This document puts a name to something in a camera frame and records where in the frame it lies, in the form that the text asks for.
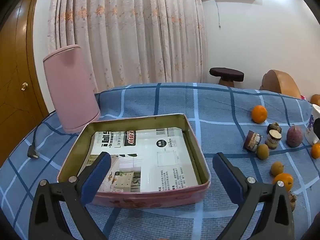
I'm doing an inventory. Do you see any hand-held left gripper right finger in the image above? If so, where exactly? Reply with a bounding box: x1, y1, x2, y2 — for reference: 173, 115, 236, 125
212, 152, 293, 240

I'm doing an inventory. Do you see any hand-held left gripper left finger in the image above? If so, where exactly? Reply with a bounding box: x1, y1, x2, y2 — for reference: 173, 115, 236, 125
29, 151, 112, 240

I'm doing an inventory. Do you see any pink metal tin box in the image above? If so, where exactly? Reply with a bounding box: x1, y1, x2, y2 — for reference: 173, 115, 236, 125
57, 113, 211, 208

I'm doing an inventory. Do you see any cut-faced water chestnut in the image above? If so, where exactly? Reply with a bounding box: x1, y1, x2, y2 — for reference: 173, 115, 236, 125
265, 129, 282, 150

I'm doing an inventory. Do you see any purple passion fruit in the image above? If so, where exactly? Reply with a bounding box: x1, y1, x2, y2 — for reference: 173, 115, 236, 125
286, 124, 304, 148

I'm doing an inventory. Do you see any small yellow-brown fruit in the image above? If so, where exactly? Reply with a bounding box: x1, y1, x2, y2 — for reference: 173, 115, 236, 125
270, 162, 284, 177
257, 144, 270, 160

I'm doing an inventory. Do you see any printed paper sheet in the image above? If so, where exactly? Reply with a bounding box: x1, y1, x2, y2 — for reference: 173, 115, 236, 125
85, 127, 206, 193

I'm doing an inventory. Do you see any dark water chestnut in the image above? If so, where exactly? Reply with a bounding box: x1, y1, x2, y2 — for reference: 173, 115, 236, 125
266, 122, 282, 134

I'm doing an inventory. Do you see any brown rough fruit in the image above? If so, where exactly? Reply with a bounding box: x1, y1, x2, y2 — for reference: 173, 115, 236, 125
287, 192, 297, 212

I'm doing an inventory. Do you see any pink cylindrical appliance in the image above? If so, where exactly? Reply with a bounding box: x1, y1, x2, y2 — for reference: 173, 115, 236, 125
42, 44, 101, 134

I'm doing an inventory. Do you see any blue plaid blanket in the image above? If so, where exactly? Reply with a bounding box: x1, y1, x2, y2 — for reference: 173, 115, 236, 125
0, 82, 320, 240

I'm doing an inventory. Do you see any white cup purple print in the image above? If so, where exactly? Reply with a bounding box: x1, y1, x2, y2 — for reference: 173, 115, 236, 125
304, 104, 320, 145

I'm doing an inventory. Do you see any dark round stool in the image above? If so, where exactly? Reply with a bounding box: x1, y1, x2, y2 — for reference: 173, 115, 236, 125
209, 67, 244, 88

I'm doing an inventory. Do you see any brown leather sofa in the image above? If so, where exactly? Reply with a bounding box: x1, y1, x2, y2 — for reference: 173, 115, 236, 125
259, 69, 301, 98

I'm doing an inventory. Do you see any wooden door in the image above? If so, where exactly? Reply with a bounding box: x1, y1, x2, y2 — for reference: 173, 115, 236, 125
0, 0, 49, 168

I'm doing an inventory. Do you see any floral beige curtain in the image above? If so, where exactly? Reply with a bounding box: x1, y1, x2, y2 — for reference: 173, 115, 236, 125
46, 0, 208, 94

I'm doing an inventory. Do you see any black power cable with plug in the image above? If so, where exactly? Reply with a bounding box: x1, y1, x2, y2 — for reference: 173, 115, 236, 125
27, 110, 59, 159

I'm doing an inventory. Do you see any thin wall cable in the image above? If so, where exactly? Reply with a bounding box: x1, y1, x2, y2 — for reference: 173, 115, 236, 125
216, 0, 222, 29

